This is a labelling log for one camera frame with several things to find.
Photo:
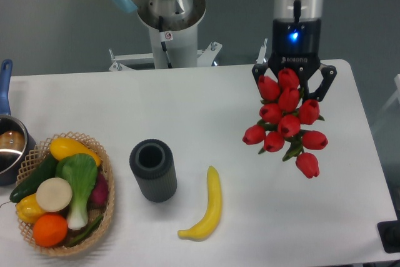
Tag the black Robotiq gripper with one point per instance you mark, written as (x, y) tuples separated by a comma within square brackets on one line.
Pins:
[(296, 46)]

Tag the red tulip bouquet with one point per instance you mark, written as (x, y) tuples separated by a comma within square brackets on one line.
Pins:
[(282, 114)]

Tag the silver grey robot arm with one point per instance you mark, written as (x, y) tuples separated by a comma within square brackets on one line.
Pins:
[(172, 26)]

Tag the dark grey ribbed vase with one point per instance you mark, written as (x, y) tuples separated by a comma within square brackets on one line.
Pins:
[(152, 164)]

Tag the yellow banana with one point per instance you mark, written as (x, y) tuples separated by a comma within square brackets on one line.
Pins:
[(206, 226)]

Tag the black device at edge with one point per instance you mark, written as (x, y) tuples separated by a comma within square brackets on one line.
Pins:
[(389, 235)]

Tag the purple red onion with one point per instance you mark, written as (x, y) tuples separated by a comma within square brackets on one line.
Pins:
[(100, 192)]

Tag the green bok choy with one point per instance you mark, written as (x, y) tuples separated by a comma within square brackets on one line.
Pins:
[(80, 171)]

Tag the yellow squash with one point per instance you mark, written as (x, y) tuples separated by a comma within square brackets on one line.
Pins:
[(61, 148)]

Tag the woven wicker basket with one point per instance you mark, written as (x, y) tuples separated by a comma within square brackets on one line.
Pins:
[(33, 160)]

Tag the dark green cucumber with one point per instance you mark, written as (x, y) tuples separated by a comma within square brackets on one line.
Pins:
[(29, 186)]

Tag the green bean pod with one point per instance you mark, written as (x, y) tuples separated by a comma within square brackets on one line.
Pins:
[(86, 233)]

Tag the orange fruit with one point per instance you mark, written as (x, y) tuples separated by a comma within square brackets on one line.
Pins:
[(49, 230)]

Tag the yellow bell pepper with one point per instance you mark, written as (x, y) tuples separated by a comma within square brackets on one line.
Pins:
[(28, 209)]

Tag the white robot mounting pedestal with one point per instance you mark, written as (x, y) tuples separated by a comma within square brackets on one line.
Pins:
[(170, 49)]

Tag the blue handled saucepan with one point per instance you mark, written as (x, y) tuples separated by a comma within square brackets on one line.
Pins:
[(16, 142)]

